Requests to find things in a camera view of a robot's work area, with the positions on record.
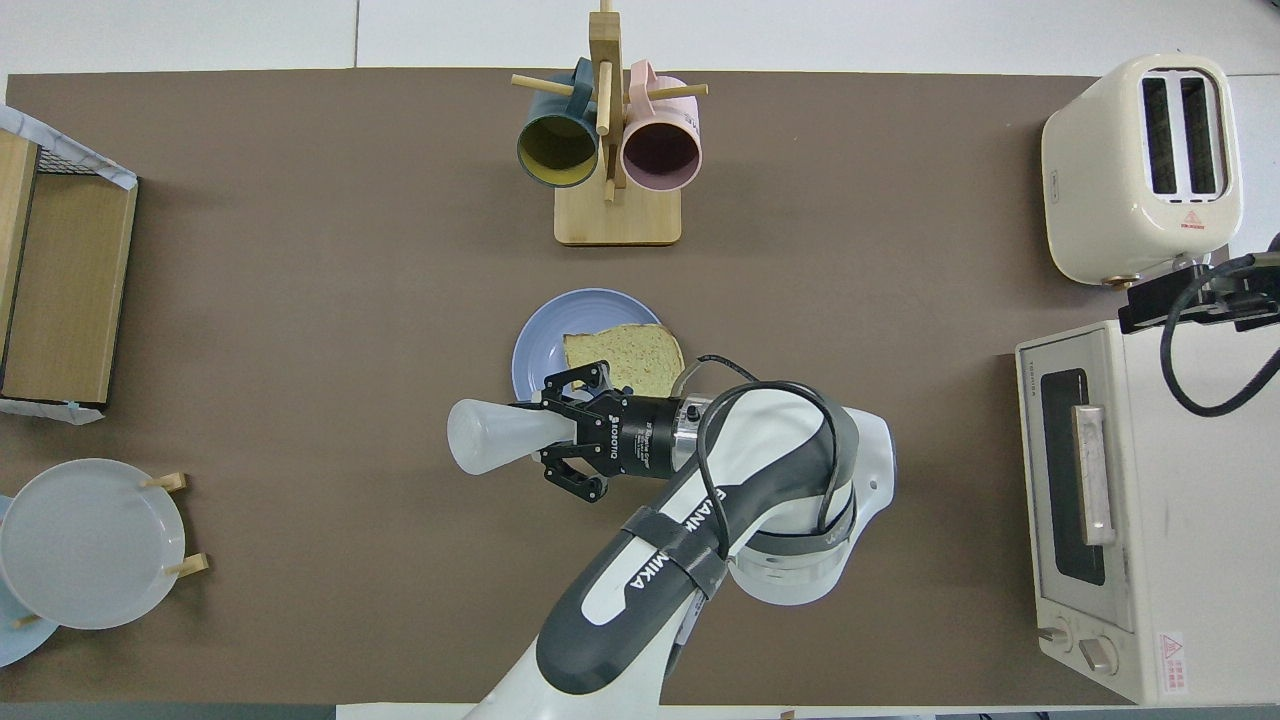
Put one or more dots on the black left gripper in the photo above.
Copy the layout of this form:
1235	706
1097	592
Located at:
640	435

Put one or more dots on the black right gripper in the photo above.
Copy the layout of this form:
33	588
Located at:
1225	285

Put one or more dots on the toasted bread slice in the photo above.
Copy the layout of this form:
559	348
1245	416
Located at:
635	355

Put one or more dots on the translucent bottle navy cap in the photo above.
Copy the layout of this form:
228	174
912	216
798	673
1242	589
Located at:
490	435

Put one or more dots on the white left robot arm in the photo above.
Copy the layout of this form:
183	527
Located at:
780	560

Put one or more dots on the wooden plate rack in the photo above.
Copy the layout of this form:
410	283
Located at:
190	565

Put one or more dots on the grey round plate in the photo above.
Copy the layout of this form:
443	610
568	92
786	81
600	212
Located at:
90	545

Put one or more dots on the light blue round plate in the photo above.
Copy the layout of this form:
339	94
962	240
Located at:
15	645

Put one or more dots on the cream two-slot toaster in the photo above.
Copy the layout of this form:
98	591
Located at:
1100	180

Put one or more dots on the white toaster oven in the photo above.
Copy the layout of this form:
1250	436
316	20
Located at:
1180	500

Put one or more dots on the wooden mug tree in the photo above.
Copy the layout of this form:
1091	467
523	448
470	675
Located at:
620	220

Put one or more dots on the dark teal mug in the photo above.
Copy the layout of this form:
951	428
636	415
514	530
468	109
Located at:
555	150

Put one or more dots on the pink ribbed mug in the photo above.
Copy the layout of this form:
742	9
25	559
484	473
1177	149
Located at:
660	150

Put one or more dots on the brown table mat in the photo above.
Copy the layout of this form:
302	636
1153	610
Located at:
300	300

